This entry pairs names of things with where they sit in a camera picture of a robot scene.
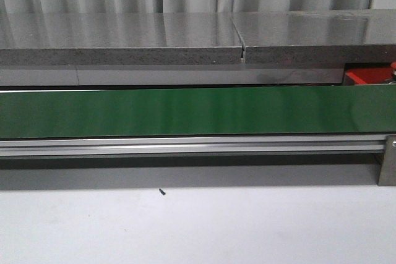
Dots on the aluminium conveyor frame rail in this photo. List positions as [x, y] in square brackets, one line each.
[190, 145]

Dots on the grey stone slab left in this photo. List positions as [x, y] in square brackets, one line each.
[95, 39]

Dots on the red plastic tray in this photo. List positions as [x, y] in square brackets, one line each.
[368, 76]

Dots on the steel conveyor support bracket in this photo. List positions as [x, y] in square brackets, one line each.
[387, 176]

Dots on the green conveyor belt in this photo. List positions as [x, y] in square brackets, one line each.
[198, 111]

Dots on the grey stone slab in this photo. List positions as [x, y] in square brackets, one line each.
[95, 39]
[353, 36]

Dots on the grey stone slab right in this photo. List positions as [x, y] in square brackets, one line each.
[353, 36]

